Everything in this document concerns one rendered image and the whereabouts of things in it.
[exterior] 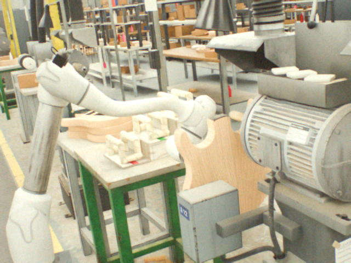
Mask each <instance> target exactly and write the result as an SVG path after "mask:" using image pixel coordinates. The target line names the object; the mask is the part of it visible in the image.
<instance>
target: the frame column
mask: <svg viewBox="0 0 351 263"><path fill-rule="evenodd" d="M275 201H276V203H277V205H278V207H279V209H280V211H281V214H282V215H283V216H285V217H286V218H288V219H290V220H292V221H294V222H296V223H297V224H299V225H301V226H302V237H301V238H299V239H297V240H295V241H290V240H289V239H287V238H286V237H284V236H283V248H284V252H286V251H290V252H291V253H293V254H294V255H296V256H297V257H299V258H300V259H302V260H303V261H305V262H307V263H351V234H349V235H344V234H342V233H340V232H338V231H336V230H334V229H332V228H330V227H328V226H326V225H324V224H323V223H321V222H319V221H317V220H314V219H312V218H311V217H309V216H307V215H305V214H303V213H301V212H300V211H297V210H295V209H293V208H291V207H289V206H287V205H285V204H283V203H281V202H279V201H278V200H276V199H275Z"/></svg>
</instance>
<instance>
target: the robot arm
mask: <svg viewBox="0 0 351 263"><path fill-rule="evenodd" d="M36 78H37V80H38V81H39V85H38V99H39V101H40V104H39V109H38V114H37V117H36V122H35V127H34V131H33V136H32V141H31V147H30V152H29V157H28V161H27V166H26V171H25V177H24V182H23V185H22V186H21V187H20V188H18V189H17V190H16V191H15V193H14V198H13V202H12V206H11V208H10V212H9V219H8V221H7V224H6V231H7V239H8V245H9V250H10V253H11V256H12V259H13V262H14V263H59V260H60V258H59V256H58V255H55V254H54V248H53V241H52V235H51V232H50V228H49V217H50V208H51V202H52V197H51V196H50V194H49V192H48V191H47V187H48V181H49V177H50V171H51V168H52V163H53V158H54V153H55V148H56V142H57V139H58V135H59V132H60V131H59V129H60V127H61V122H62V118H63V113H64V108H65V107H66V106H67V105H68V104H69V103H72V104H74V105H77V106H80V107H83V108H87V109H89V110H92V111H95V112H98V113H101V114H104V115H106V116H109V117H117V118H122V117H131V116H134V115H140V114H145V113H151V112H157V111H164V110H170V111H173V112H175V113H176V114H177V115H178V120H179V121H180V122H181V124H182V125H181V127H180V130H182V131H184V132H186V133H187V134H188V136H189V138H190V140H191V142H192V144H193V145H197V144H200V142H201V139H202V138H203V136H204V135H205V133H206V132H207V131H208V126H207V119H210V118H212V117H214V115H215V113H216V103H215V102H214V100H213V99H211V98H210V97H208V96H206V95H201V96H199V97H197V98H196V99H195V100H194V101H193V100H189V101H184V100H181V99H178V98H173V97H160V98H151V99H141V100H132V101H115V100H113V99H111V98H108V97H107V96H105V95H104V94H103V93H102V92H100V91H99V90H98V88H96V87H95V86H94V85H93V84H91V83H90V82H88V81H87V80H86V79H84V78H83V77H82V76H80V75H79V74H78V72H77V71H76V70H75V68H74V67H72V66H71V65H70V64H69V63H67V64H66V66H63V67H62V68H60V67H59V66H57V65H56V64H54V63H52V60H51V61H46V62H43V63H41V64H40V66H39V68H38V70H37V72H36ZM165 148H166V151H167V152H168V154H169V155H170V156H171V157H172V158H173V159H175V160H176V161H178V162H181V163H184V160H183V158H182V156H181V155H180V153H179V152H178V150H177V148H176V145H175V142H174V135H172V136H170V137H169V138H168V139H167V140H166V144H165Z"/></svg>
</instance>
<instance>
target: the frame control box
mask: <svg viewBox="0 0 351 263"><path fill-rule="evenodd" d="M177 199H178V209H179V217H180V227H181V232H182V241H183V250H184V252H185V253H186V254H188V255H189V256H190V257H191V258H192V259H193V260H194V261H195V262H196V263H204V262H206V261H209V260H211V259H213V258H216V257H219V256H220V259H221V260H222V262H223V263H229V262H235V261H238V260H241V259H244V258H246V257H249V256H252V255H255V254H258V253H261V252H265V251H268V250H270V251H272V253H273V254H274V256H273V258H274V259H275V262H277V259H276V258H277V257H276V254H277V253H276V250H275V249H274V246H272V245H264V246H261V247H257V248H256V249H252V250H250V251H247V252H244V253H242V254H239V255H237V256H233V257H230V258H225V256H224V254H227V253H229V252H232V251H235V250H238V249H240V248H242V237H241V232H239V233H237V234H234V235H231V236H228V237H225V238H222V237H221V236H219V235H218V234H217V230H216V223H217V222H219V221H221V220H224V219H228V218H230V217H233V216H236V215H239V214H240V209H239V196H238V189H237V188H236V187H234V186H232V185H230V184H228V183H227V182H225V181H222V180H219V181H216V182H213V183H209V184H206V185H202V186H199V187H195V188H192V189H189V190H186V191H182V192H180V193H177Z"/></svg>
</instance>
